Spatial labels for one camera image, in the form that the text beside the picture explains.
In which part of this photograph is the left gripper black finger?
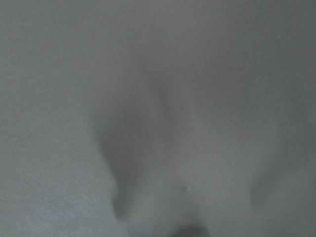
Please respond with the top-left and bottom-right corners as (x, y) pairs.
(172, 223), (210, 237)

